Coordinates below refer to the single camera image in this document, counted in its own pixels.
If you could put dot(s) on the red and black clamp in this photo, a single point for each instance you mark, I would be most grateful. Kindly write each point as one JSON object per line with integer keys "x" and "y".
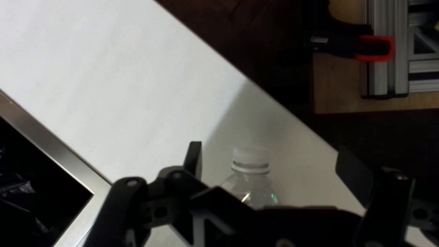
{"x": 375, "y": 49}

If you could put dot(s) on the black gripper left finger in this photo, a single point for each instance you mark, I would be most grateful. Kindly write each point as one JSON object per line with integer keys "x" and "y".
{"x": 138, "y": 207}

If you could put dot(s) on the silver bin with black liner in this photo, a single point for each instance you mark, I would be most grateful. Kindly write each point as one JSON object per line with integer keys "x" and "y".
{"x": 50, "y": 152}

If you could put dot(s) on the clear plastic water bottle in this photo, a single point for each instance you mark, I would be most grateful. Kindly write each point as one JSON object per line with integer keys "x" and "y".
{"x": 252, "y": 183}

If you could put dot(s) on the aluminium extrusion frame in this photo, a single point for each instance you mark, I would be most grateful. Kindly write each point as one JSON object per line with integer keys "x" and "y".
{"x": 386, "y": 46}

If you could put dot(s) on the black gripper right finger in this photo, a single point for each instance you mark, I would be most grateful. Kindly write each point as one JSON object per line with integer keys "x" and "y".
{"x": 389, "y": 201}

